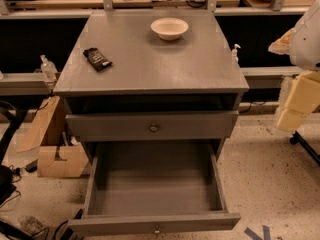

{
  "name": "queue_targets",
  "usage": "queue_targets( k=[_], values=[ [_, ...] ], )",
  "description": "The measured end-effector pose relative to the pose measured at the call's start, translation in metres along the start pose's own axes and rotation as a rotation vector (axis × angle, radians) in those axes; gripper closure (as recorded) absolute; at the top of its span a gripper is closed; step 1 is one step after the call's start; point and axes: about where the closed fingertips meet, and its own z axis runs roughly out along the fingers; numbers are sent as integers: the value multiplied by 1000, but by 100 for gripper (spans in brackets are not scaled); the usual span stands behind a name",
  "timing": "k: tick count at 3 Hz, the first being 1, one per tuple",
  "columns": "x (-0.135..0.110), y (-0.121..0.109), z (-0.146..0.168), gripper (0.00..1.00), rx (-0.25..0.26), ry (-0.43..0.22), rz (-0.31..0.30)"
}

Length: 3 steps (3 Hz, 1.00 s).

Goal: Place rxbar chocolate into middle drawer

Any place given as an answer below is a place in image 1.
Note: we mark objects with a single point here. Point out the black chair leg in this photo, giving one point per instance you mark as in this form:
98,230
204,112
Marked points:
296,138

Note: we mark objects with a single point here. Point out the open grey middle drawer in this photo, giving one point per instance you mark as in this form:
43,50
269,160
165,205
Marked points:
153,187

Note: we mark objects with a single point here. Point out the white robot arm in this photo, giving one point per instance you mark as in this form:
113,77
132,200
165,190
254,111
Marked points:
304,51

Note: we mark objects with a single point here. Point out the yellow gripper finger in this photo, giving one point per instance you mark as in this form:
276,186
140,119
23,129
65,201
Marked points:
290,120
304,96

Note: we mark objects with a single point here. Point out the grey drawer cabinet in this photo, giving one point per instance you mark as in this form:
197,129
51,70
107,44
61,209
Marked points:
196,72

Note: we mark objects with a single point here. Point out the clear sanitizer bottle left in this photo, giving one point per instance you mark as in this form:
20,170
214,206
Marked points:
48,68

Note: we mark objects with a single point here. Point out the white pump bottle right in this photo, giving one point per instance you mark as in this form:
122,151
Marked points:
234,52

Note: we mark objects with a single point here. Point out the crumpled clear plastic bottle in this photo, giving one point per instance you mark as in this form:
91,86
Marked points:
30,224

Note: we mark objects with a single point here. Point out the brown cardboard box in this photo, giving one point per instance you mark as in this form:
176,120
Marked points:
61,162

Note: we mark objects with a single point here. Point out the closed grey upper drawer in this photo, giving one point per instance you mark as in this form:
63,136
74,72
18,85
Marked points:
152,126

